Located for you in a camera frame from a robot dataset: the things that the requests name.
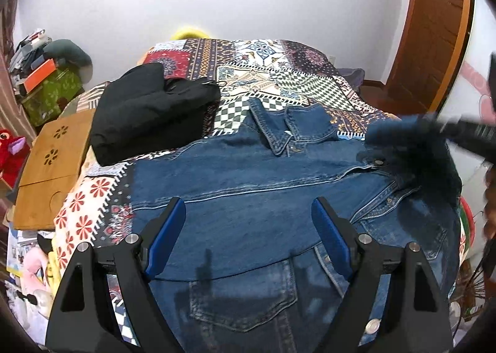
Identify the yellow pillow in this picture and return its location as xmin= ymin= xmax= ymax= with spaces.
xmin=170 ymin=28 xmax=212 ymax=41

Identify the purple cloth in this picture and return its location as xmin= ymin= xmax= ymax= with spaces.
xmin=335 ymin=66 xmax=367 ymax=96

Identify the black folded jacket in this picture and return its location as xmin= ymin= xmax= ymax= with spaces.
xmin=89 ymin=62 xmax=221 ymax=167

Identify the green patterned bag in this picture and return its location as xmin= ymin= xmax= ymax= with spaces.
xmin=21 ymin=66 xmax=85 ymax=127

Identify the bamboo lap desk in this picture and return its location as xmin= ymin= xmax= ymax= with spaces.
xmin=13 ymin=109 xmax=97 ymax=230

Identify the pink cartoon wall sticker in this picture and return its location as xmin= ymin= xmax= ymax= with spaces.
xmin=460 ymin=60 xmax=494 ymax=126

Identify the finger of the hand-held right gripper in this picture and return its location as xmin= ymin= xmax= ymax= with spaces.
xmin=422 ymin=113 xmax=496 ymax=162

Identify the blue denim jacket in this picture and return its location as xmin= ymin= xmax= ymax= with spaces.
xmin=130 ymin=99 xmax=466 ymax=353

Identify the pink plush toy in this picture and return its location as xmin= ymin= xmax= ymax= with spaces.
xmin=22 ymin=248 xmax=60 ymax=301

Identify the orange box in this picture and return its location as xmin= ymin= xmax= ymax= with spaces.
xmin=21 ymin=59 xmax=55 ymax=92

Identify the grey neck pillow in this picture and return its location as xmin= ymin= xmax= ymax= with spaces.
xmin=42 ymin=39 xmax=94 ymax=78

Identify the pile of books and papers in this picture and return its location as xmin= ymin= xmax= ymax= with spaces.
xmin=8 ymin=29 xmax=53 ymax=84

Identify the patchwork printed bed cover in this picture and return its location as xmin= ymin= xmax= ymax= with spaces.
xmin=52 ymin=37 xmax=401 ymax=342

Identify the red plush toy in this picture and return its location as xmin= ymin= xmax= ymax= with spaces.
xmin=0 ymin=128 xmax=30 ymax=184

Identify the brown wooden door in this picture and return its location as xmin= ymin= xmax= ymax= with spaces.
xmin=387 ymin=0 xmax=476 ymax=114

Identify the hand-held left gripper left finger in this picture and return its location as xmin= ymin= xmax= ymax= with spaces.
xmin=44 ymin=197 xmax=187 ymax=353

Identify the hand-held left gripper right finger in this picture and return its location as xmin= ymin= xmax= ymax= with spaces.
xmin=311 ymin=196 xmax=454 ymax=353

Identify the brown patterned curtain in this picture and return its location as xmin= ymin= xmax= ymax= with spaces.
xmin=0 ymin=0 xmax=37 ymax=137

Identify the red green striped basket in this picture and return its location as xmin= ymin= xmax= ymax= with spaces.
xmin=459 ymin=198 xmax=482 ymax=261

